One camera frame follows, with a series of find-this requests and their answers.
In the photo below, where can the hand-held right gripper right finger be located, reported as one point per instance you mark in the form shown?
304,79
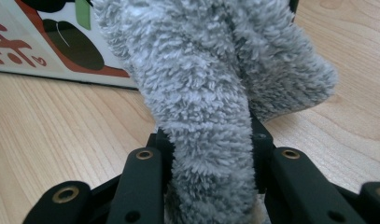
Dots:
261,155

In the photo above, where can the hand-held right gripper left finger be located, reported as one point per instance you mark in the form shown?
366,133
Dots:
166,155

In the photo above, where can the grey fluffy cloth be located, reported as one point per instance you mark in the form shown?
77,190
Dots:
203,93

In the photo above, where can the panda picture board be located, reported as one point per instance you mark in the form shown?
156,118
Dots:
53,46

